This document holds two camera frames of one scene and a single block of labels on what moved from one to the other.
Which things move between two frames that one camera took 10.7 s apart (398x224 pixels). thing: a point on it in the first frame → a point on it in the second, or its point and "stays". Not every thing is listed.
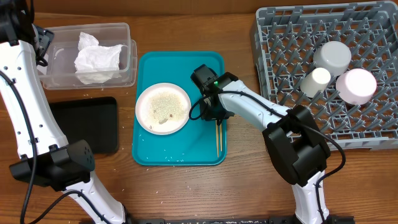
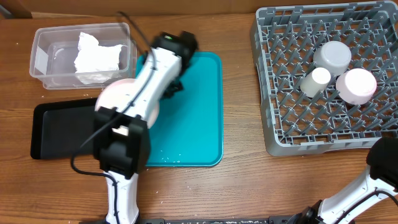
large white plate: (163, 109) → (113, 94)
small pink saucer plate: (356, 86) stays
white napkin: (96, 63) stays
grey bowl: (334, 56) stays
